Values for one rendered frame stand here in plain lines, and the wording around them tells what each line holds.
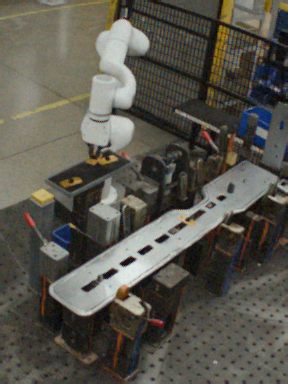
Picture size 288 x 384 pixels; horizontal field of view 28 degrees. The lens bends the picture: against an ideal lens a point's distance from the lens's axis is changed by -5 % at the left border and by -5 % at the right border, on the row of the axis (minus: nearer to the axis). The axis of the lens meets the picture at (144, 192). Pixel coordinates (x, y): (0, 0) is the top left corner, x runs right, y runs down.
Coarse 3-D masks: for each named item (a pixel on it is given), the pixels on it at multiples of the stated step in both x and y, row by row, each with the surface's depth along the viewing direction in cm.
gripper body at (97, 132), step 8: (88, 120) 221; (96, 120) 219; (104, 120) 220; (88, 128) 222; (96, 128) 221; (104, 128) 220; (88, 136) 224; (96, 136) 223; (104, 136) 222; (96, 144) 224; (104, 144) 223
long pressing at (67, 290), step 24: (240, 168) 286; (216, 192) 264; (240, 192) 267; (264, 192) 271; (168, 216) 244; (216, 216) 249; (144, 240) 228; (168, 240) 230; (192, 240) 233; (96, 264) 212; (144, 264) 216; (72, 288) 199; (96, 288) 201
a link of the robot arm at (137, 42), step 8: (112, 24) 233; (120, 24) 230; (128, 24) 232; (112, 32) 229; (120, 32) 228; (128, 32) 230; (136, 32) 242; (128, 40) 230; (136, 40) 242; (144, 40) 246; (128, 48) 246; (136, 48) 243; (144, 48) 246; (136, 56) 251
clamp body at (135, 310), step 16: (112, 304) 190; (128, 304) 188; (144, 304) 190; (112, 320) 193; (128, 320) 188; (112, 336) 198; (128, 336) 191; (112, 352) 201; (128, 352) 196; (112, 368) 205; (128, 368) 201
